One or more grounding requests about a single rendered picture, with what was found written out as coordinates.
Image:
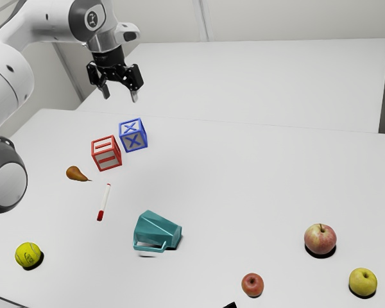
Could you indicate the teal faceted mug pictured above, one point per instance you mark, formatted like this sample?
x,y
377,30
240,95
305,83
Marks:
x,y
155,231

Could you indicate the brown pear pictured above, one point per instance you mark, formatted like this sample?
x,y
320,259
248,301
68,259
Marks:
x,y
74,173

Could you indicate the small red apple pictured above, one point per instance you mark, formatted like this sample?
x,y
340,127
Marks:
x,y
252,284

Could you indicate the blue letter block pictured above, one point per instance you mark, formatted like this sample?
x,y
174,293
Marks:
x,y
133,134

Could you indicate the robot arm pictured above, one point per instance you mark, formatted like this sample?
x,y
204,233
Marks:
x,y
6,77

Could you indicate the yellow tennis ball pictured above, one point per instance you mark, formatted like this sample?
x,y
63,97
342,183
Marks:
x,y
27,254

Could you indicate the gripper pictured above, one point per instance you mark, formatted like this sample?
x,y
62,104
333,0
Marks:
x,y
110,63

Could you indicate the large red yellow apple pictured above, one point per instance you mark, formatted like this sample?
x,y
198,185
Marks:
x,y
320,239

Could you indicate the red letter block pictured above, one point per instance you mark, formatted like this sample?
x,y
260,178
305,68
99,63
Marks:
x,y
106,157

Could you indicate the red and white marker pen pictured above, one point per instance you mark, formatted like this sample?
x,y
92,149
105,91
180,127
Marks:
x,y
104,201

